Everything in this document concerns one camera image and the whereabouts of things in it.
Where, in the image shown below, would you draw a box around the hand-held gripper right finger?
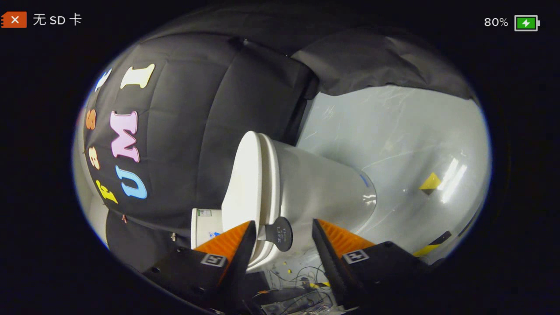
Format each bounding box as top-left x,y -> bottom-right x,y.
311,219 -> 434,311

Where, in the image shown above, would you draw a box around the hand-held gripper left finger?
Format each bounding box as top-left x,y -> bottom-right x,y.
142,221 -> 257,315

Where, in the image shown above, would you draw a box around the white toilet lid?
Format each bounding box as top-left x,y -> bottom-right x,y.
221,130 -> 293,274

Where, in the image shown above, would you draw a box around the white toilet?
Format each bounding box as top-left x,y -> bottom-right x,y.
191,133 -> 378,274

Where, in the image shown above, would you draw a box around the yellow black tape strip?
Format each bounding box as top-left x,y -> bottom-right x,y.
413,231 -> 452,258

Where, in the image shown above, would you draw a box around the yellow black tape square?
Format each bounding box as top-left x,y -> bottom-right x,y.
419,172 -> 443,196

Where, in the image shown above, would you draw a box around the black backdrop cloth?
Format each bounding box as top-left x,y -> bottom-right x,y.
83,4 -> 477,274

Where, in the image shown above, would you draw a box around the black floor cables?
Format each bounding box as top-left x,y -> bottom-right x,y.
252,262 -> 337,315

